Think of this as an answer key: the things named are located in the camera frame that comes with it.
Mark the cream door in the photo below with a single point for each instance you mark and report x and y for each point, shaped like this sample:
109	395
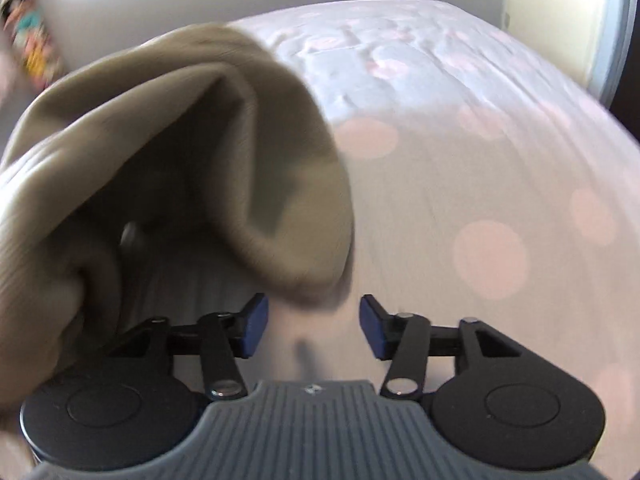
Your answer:
545	20

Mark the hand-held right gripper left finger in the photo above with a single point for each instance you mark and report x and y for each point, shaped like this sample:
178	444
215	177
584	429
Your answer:
252	327

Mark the clear tube of plush toys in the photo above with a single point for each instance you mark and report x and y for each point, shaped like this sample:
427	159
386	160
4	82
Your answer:
30	35

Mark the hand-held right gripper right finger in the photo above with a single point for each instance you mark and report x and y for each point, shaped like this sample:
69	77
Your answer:
374	327

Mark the grey-beige fleece zip hoodie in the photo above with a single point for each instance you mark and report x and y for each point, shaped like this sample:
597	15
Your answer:
175	110

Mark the pink polka dot bed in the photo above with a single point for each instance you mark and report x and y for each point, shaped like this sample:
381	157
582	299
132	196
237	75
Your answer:
450	185

